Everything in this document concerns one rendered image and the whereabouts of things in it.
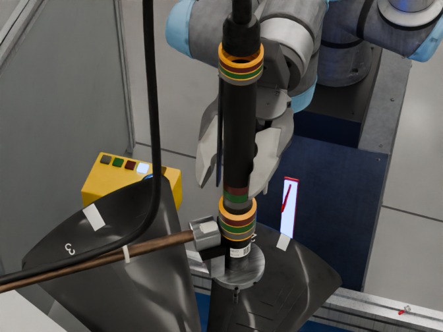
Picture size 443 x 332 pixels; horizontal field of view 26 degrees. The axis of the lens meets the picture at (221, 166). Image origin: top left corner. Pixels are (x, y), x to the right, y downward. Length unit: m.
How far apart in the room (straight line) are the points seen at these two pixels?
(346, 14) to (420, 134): 1.57
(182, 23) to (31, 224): 1.28
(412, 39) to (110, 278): 0.76
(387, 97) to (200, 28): 0.77
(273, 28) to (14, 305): 0.57
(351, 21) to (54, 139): 1.00
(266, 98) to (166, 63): 2.42
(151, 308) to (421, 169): 2.03
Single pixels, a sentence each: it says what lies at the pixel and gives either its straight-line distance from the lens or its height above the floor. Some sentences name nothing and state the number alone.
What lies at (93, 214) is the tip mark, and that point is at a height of 1.42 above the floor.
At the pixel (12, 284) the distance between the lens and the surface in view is 1.09.
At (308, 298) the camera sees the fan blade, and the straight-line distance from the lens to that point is 1.50.
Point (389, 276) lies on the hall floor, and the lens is 2.94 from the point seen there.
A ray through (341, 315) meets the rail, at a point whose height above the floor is 0.83.
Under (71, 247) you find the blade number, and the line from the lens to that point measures 1.26.
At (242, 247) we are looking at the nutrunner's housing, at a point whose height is 1.50.
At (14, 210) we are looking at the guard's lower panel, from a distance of 2.38.
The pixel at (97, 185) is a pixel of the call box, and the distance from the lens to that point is 1.75.
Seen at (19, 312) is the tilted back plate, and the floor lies 1.22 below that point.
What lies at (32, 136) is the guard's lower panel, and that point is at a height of 0.68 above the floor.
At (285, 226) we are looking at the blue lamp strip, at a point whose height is 1.06.
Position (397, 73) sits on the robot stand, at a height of 1.00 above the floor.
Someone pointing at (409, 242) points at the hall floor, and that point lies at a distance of 3.03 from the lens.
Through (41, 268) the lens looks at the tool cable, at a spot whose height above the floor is 1.54.
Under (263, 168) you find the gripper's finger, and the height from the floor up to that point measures 1.64.
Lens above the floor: 2.43
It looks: 50 degrees down
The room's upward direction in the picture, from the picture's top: straight up
